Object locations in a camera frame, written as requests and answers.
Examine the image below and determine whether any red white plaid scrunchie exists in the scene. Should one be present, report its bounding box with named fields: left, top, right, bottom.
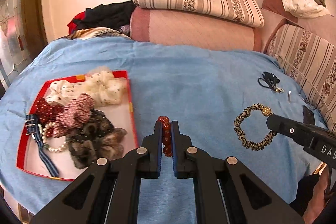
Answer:
left=53, top=93, right=95, bottom=138

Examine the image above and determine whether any patterned beige fabric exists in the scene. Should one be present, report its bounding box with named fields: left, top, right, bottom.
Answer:
left=67, top=27, right=129, bottom=40

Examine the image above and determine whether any blue bed blanket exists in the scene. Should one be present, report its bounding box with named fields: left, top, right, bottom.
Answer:
left=1, top=38, right=319, bottom=213

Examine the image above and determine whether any leopard braided bracelet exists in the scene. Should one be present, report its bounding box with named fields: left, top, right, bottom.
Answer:
left=233, top=103, right=279, bottom=151

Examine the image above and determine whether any pile of dark clothes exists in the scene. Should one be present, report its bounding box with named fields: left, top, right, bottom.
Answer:
left=67, top=1, right=136, bottom=34

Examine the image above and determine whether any red cardboard box lid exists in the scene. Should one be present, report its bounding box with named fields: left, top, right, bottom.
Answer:
left=16, top=69, right=138, bottom=181

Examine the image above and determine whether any pink bolster cushion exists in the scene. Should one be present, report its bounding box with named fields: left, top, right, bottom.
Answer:
left=130, top=7, right=261, bottom=52

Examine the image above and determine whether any white cherry print scrunchie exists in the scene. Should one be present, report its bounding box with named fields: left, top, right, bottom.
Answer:
left=45, top=80, right=84, bottom=106

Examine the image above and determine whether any grey brown velvet scrunchie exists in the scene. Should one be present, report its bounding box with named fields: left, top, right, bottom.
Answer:
left=66, top=110, right=127, bottom=169

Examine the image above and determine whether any glass panel door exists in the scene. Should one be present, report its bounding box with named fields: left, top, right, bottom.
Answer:
left=1, top=0, right=47, bottom=89

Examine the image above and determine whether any red bead bracelet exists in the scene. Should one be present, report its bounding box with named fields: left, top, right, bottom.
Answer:
left=157, top=115, right=174, bottom=158

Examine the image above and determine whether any white crumpled garment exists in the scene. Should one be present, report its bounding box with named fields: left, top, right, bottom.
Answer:
left=282, top=0, right=330, bottom=19

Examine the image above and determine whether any black hair claw clip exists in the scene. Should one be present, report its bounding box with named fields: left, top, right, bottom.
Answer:
left=262, top=72, right=280, bottom=87

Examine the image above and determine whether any black cord hair loop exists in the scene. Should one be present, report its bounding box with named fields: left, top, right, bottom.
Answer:
left=258, top=78, right=277, bottom=92

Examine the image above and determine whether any blue striped watch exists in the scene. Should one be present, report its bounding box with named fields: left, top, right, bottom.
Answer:
left=25, top=114, right=59, bottom=178

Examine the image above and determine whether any silver hair clip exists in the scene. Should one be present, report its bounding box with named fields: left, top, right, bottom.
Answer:
left=288, top=91, right=291, bottom=104

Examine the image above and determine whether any striped floral side cushion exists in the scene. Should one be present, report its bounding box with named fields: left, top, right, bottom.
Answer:
left=266, top=24, right=336, bottom=131

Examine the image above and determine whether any black smartphone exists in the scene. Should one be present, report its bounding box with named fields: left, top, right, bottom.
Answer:
left=303, top=106, right=315, bottom=125

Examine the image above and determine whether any large white pearl bracelet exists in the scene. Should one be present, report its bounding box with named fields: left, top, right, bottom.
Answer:
left=41, top=121, right=69, bottom=154

